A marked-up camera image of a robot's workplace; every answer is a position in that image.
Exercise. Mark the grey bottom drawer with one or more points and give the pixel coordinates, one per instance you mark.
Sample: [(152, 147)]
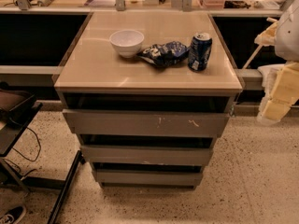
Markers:
[(145, 178)]

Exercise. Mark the grey drawer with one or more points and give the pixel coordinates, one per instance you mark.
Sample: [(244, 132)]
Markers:
[(145, 155), (145, 178), (145, 123)]

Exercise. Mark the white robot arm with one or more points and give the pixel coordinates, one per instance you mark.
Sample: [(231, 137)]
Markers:
[(283, 35)]

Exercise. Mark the grey three-drawer cabinet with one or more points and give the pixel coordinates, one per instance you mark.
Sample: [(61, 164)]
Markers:
[(95, 77)]

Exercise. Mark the grey middle drawer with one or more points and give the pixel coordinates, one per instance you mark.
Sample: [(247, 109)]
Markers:
[(145, 155)]

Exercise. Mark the grey top drawer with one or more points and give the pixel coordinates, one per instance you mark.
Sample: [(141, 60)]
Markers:
[(145, 123)]

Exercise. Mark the blue soda can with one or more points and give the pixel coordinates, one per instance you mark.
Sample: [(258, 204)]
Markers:
[(199, 53)]

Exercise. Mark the blue crumpled snack bag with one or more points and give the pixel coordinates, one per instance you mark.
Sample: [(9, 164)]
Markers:
[(164, 55)]

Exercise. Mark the white bowl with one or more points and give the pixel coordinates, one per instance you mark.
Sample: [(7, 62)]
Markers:
[(127, 43)]

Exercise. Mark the black cart on left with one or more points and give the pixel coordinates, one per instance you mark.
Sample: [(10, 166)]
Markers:
[(17, 110)]

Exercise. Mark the black and white sneaker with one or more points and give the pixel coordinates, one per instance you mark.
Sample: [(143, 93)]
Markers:
[(14, 215)]

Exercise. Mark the white dustpan with handle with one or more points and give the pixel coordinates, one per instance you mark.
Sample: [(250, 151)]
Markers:
[(255, 79)]

